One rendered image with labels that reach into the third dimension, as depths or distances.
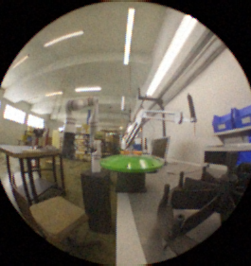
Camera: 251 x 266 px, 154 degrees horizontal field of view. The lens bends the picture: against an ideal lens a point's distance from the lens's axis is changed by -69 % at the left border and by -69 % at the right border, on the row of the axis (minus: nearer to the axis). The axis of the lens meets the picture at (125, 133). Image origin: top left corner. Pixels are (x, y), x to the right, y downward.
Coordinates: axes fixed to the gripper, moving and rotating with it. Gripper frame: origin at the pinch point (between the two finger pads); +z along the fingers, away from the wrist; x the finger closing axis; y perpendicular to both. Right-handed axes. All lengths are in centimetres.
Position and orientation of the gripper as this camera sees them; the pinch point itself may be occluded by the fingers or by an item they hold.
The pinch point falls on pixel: (70, 163)
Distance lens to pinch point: 59.5
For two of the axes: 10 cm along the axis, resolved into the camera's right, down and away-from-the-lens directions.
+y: -0.7, -1.3, -9.9
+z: -0.3, 9.9, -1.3
